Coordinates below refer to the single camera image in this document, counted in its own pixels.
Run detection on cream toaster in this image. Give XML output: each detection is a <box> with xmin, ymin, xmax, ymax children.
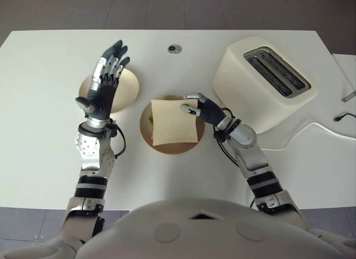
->
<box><xmin>211</xmin><ymin>36</ymin><xmax>319</xmax><ymax>135</ymax></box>

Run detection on bread slice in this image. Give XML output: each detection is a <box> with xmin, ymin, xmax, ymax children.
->
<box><xmin>150</xmin><ymin>99</ymin><xmax>200</xmax><ymax>146</ymax></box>

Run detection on white cord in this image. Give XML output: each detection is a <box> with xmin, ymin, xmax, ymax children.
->
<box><xmin>260</xmin><ymin>121</ymin><xmax>356</xmax><ymax>153</ymax></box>

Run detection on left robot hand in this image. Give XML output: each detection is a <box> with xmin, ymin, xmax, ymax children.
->
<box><xmin>75</xmin><ymin>40</ymin><xmax>131</xmax><ymax>121</ymax></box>

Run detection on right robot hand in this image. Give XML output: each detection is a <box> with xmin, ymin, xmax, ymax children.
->
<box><xmin>180</xmin><ymin>92</ymin><xmax>228</xmax><ymax>126</ymax></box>

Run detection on black cable with plug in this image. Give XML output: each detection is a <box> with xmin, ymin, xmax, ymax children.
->
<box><xmin>333</xmin><ymin>112</ymin><xmax>356</xmax><ymax>123</ymax></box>

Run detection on beige plate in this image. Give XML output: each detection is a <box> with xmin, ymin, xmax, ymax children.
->
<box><xmin>139</xmin><ymin>95</ymin><xmax>206</xmax><ymax>155</ymax></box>
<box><xmin>78</xmin><ymin>67</ymin><xmax>140</xmax><ymax>114</ymax></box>

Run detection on robot body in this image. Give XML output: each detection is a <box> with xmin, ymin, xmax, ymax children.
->
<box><xmin>74</xmin><ymin>197</ymin><xmax>347</xmax><ymax>259</ymax></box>

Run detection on white spiral notebook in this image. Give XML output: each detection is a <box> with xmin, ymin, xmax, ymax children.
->
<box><xmin>332</xmin><ymin>53</ymin><xmax>356</xmax><ymax>103</ymax></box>

